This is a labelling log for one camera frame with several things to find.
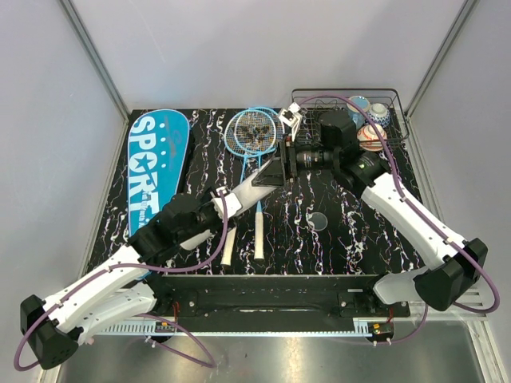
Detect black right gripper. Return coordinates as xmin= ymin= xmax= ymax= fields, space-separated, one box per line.
xmin=252 ymin=133 xmax=339 ymax=188

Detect white shuttlecock tube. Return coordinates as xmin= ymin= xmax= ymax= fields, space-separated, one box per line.
xmin=180 ymin=172 xmax=277 ymax=251

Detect clear round tube lid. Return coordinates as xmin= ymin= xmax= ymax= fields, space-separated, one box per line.
xmin=307 ymin=211 xmax=328 ymax=231

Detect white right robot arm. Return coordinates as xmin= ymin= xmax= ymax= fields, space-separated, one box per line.
xmin=251 ymin=110 xmax=488 ymax=317

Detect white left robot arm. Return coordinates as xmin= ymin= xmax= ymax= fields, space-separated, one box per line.
xmin=13 ymin=188 xmax=244 ymax=371

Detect blue badminton racket right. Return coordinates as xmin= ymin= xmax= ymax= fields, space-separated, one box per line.
xmin=234 ymin=109 xmax=278 ymax=263

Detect blue badminton racket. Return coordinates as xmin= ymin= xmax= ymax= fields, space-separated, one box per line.
xmin=234 ymin=109 xmax=278 ymax=263
xmin=221 ymin=109 xmax=277 ymax=267

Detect blue badminton racket left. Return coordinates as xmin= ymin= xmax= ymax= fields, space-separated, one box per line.
xmin=221 ymin=109 xmax=277 ymax=267

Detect red white patterned bowl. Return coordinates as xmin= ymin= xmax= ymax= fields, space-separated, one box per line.
xmin=357 ymin=124 xmax=383 ymax=152

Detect blue ceramic mug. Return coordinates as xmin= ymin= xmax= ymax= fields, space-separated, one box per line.
xmin=347 ymin=95 xmax=370 ymax=128

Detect blue sport racket bag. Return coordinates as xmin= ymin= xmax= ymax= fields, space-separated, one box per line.
xmin=128 ymin=109 xmax=191 ymax=235

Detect blue white patterned bowl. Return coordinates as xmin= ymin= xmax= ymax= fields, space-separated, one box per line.
xmin=367 ymin=103 xmax=390 ymax=128

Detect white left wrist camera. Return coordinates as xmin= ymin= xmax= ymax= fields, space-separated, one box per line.
xmin=212 ymin=187 xmax=242 ymax=219

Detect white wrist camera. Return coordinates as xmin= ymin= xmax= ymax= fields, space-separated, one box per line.
xmin=278 ymin=102 xmax=303 ymax=141
xmin=212 ymin=187 xmax=242 ymax=219

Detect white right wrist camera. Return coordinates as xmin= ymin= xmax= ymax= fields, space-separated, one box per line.
xmin=278 ymin=102 xmax=303 ymax=141

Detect black wire dish basket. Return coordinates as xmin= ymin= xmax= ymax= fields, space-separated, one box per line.
xmin=291 ymin=88 xmax=410 ymax=148

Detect aluminium frame post right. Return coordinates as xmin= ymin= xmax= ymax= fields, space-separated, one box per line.
xmin=403 ymin=0 xmax=482 ymax=116

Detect aluminium frame post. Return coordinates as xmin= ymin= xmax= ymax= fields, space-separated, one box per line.
xmin=55 ymin=0 xmax=131 ymax=116
xmin=403 ymin=0 xmax=482 ymax=116

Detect aluminium frame post left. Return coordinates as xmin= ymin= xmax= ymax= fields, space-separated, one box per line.
xmin=55 ymin=0 xmax=131 ymax=116

